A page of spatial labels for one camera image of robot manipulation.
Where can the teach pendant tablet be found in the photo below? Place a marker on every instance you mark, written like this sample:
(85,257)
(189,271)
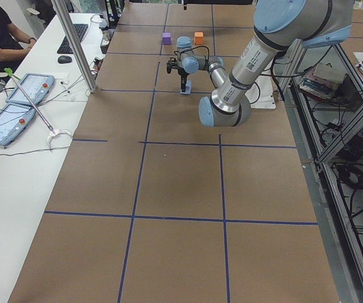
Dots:
(37,86)
(14,118)

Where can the upper teach pendant tablet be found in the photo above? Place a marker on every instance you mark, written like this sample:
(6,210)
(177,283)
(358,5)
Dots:
(37,86)

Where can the lower teach pendant tablet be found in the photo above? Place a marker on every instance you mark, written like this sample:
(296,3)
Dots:
(14,118)

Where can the silver metal cup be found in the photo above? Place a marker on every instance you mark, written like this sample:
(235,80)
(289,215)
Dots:
(105,37)

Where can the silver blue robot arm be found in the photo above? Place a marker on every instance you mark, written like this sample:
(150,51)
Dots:
(276,25)

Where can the purple foam block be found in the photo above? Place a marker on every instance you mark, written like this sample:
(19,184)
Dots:
(166,38)

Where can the orange foam block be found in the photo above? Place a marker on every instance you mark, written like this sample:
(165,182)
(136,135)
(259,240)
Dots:
(199,38)

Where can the brown paper table cover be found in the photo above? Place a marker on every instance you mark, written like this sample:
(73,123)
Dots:
(226,216)

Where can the aluminium frame post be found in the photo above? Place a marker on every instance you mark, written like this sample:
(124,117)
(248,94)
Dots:
(66,22)

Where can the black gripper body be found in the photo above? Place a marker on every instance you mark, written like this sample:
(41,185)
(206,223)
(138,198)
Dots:
(182,73)

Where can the light blue foam block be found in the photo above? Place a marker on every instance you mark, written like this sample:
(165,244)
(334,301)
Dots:
(187,90)

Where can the black computer mouse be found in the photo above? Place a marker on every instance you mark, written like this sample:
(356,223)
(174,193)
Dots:
(63,59)

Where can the reacher grabber stick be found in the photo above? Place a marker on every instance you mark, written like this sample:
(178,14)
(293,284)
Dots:
(53,131)

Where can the aluminium side frame rack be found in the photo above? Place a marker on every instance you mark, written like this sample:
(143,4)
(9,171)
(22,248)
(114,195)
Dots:
(329,134)

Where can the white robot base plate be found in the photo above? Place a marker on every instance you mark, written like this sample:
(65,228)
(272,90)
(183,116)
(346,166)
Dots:
(261,94)

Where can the stack of books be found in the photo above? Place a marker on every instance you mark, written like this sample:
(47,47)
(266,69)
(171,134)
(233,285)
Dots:
(322,81)

